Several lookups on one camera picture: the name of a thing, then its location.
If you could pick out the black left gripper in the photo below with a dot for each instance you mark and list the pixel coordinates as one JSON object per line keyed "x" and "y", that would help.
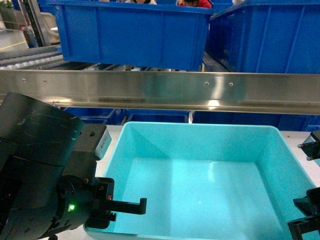
{"x": 79, "y": 193}

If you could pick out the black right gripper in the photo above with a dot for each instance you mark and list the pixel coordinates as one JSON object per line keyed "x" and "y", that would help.
{"x": 310, "y": 204}

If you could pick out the teal plastic bin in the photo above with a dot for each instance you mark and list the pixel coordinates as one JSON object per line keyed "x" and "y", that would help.
{"x": 204, "y": 182}

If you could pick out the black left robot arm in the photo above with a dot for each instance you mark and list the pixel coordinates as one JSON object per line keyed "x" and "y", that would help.
{"x": 48, "y": 182}

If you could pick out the roller conveyor track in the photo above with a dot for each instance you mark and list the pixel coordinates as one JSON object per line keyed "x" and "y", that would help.
{"x": 27, "y": 58}

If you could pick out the blue bin upper right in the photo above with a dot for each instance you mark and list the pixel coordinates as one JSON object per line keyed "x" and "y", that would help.
{"x": 267, "y": 36}

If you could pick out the blue bin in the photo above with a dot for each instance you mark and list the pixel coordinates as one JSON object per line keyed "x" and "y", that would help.
{"x": 267, "y": 36}
{"x": 162, "y": 36}

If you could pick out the blue bin upper centre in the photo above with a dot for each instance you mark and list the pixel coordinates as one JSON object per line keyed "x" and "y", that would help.
{"x": 162, "y": 36}

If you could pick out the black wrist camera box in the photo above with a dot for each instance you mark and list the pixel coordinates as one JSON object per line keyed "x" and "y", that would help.
{"x": 94, "y": 139}

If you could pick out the stainless steel shelf rail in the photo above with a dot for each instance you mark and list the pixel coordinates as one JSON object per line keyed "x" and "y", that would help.
{"x": 174, "y": 90}

